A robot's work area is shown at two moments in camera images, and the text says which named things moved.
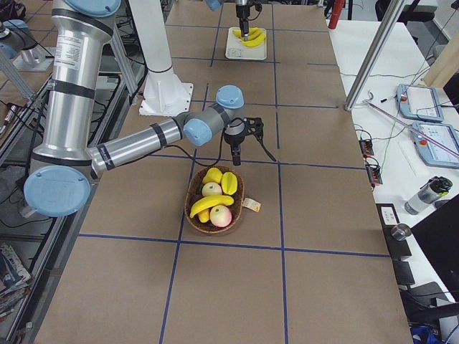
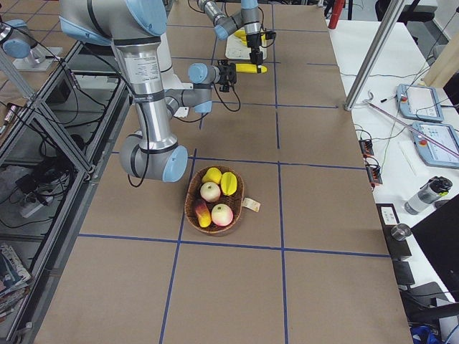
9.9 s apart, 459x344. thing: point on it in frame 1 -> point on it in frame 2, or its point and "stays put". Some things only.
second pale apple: [211, 188] stays put
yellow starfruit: [229, 183] stays put
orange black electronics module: [366, 147] stays put
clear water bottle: [436, 187] stays put
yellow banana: [211, 201] -> [249, 68]
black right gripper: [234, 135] -> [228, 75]
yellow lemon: [213, 175] stays put
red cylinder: [338, 6] stays put
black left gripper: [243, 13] -> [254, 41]
